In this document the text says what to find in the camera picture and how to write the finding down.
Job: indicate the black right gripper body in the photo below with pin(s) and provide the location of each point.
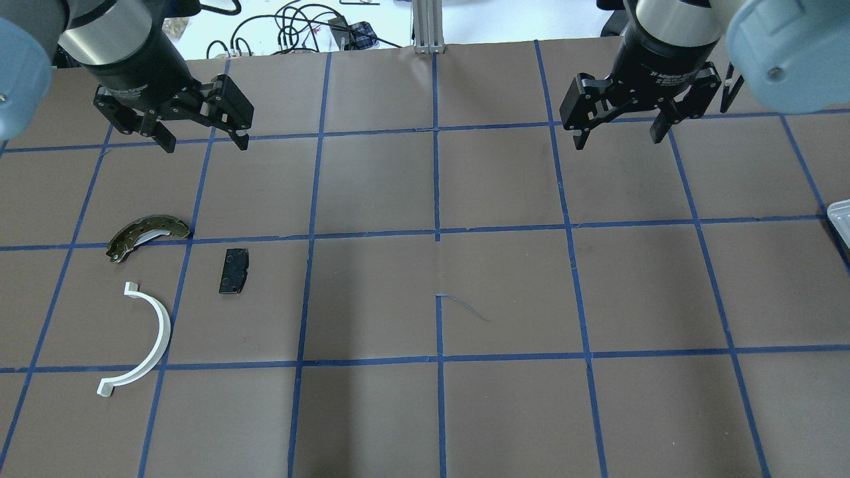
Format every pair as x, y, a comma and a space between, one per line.
654, 61

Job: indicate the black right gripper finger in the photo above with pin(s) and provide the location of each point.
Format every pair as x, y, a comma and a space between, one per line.
694, 104
591, 102

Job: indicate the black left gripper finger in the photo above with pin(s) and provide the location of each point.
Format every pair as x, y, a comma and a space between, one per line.
218, 104
128, 121

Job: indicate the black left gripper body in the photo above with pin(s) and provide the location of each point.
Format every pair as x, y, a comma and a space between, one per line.
136, 70

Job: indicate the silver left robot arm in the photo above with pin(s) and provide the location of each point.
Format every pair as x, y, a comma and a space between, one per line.
93, 32

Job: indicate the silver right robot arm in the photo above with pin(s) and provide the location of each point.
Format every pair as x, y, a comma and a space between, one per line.
793, 55

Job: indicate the clear plastic tray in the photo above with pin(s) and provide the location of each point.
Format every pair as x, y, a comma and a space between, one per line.
838, 215

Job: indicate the bag of small parts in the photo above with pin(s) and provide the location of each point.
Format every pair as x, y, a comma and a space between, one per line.
175, 27

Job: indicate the olive brake shoe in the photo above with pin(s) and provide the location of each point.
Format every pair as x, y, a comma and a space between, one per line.
144, 230

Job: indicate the black brake pad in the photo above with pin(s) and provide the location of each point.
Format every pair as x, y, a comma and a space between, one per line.
234, 271

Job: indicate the aluminium frame post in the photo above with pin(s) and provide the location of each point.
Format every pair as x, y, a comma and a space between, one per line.
427, 26

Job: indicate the white curved plastic bracket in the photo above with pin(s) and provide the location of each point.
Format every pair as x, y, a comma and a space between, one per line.
107, 385

